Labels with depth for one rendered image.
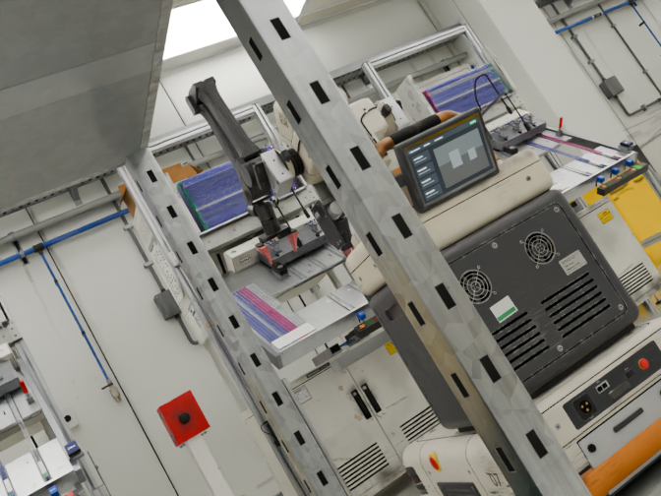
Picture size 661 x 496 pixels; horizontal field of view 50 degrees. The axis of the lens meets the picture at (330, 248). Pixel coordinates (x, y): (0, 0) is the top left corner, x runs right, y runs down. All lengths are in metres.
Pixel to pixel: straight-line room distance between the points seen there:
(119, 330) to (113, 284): 0.29
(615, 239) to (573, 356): 2.25
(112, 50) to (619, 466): 1.38
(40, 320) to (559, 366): 3.47
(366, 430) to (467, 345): 2.64
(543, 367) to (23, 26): 1.41
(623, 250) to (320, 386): 1.83
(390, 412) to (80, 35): 2.63
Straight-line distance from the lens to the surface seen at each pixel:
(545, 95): 5.83
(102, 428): 4.52
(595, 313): 1.88
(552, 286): 1.82
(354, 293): 2.92
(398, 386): 3.15
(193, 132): 3.51
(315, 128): 0.45
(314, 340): 2.73
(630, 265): 4.01
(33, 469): 2.63
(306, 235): 3.28
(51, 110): 0.73
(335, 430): 3.02
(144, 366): 4.58
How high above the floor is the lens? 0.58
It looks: 8 degrees up
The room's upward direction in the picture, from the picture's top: 31 degrees counter-clockwise
